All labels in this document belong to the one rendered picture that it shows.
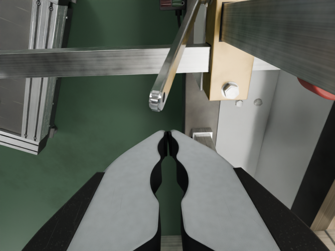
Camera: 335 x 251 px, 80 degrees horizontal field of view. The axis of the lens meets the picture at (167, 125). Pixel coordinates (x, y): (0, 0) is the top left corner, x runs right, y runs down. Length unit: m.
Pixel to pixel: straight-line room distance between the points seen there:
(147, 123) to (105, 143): 0.32
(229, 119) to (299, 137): 0.17
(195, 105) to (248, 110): 0.18
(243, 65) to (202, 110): 0.22
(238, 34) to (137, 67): 0.12
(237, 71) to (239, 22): 0.08
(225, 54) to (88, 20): 0.97
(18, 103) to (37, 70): 0.90
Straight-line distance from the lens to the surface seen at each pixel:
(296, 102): 0.52
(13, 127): 1.29
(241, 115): 0.59
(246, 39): 0.17
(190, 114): 0.46
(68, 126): 1.41
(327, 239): 0.40
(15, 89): 1.17
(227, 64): 0.26
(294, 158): 0.53
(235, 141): 0.63
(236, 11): 0.20
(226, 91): 0.25
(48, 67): 0.29
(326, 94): 0.28
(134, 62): 0.26
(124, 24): 1.13
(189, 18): 0.18
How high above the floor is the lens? 1.11
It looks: 61 degrees down
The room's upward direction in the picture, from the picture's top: 178 degrees clockwise
